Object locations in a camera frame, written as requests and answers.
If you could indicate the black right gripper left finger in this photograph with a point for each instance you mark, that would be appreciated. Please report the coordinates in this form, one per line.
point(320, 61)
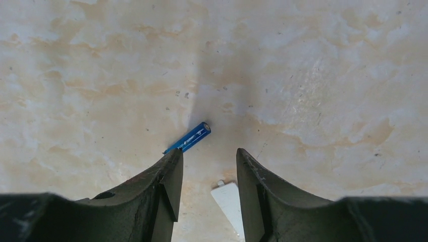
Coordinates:
point(143, 208)

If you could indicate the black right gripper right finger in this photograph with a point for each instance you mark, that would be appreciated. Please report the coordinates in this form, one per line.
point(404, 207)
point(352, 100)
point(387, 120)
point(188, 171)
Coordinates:
point(275, 210)

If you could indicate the white battery cover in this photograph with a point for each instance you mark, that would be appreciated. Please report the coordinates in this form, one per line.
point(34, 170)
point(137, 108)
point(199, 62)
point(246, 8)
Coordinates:
point(226, 195)

